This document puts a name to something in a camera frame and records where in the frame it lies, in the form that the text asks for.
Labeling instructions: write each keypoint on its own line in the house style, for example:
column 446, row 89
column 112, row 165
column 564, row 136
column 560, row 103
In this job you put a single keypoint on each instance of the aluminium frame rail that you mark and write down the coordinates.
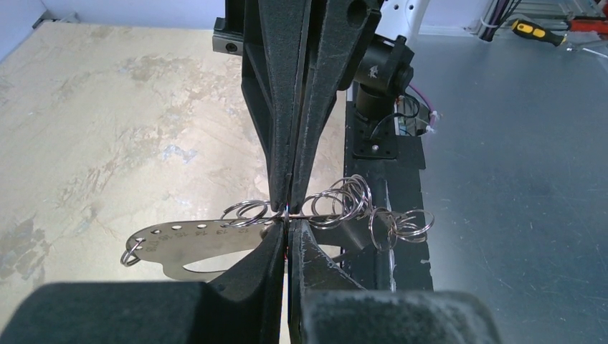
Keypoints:
column 227, row 40

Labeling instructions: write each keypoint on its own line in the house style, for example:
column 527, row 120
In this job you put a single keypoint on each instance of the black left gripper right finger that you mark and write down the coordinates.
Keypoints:
column 327, row 306

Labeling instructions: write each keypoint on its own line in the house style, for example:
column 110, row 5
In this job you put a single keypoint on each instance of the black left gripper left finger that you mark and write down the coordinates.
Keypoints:
column 243, row 305

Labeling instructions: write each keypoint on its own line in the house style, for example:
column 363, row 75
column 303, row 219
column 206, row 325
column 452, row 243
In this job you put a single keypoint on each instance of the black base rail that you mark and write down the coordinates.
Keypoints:
column 395, row 184

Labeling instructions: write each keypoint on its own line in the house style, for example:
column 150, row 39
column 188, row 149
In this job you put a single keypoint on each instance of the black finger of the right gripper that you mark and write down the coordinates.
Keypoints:
column 271, row 80
column 335, row 35

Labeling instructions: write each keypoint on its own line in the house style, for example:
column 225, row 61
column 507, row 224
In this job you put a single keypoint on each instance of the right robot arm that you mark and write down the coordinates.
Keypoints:
column 382, row 75

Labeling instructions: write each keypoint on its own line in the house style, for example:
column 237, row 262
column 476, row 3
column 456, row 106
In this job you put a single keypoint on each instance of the yellow black screwdriver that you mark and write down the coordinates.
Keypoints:
column 530, row 30

